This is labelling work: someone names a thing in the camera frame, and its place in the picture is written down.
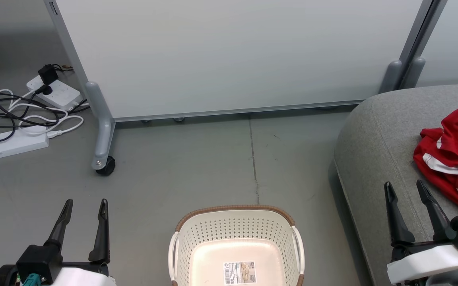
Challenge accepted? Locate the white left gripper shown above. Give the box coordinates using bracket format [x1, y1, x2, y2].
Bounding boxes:
[45, 199, 117, 286]

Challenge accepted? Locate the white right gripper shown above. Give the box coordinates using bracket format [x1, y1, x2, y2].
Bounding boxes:
[384, 180, 458, 285]

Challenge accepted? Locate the grey fabric sofa seat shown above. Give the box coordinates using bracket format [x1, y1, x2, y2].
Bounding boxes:
[334, 83, 458, 286]

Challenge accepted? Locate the white perforated basket brown rim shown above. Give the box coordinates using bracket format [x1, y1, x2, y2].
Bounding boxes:
[168, 205, 305, 286]

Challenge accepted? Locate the black caster wheel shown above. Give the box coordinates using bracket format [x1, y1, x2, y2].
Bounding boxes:
[95, 156, 116, 176]

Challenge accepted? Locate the flat white power box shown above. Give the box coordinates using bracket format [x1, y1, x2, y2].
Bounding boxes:
[0, 128, 50, 160]

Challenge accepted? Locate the white power strip with sockets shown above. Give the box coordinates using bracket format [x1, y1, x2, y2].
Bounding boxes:
[26, 75, 84, 111]

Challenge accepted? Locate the black power adapter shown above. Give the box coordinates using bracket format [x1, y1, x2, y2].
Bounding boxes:
[38, 64, 60, 85]

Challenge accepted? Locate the printed paper label sticker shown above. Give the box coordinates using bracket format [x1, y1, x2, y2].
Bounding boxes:
[223, 261, 257, 285]

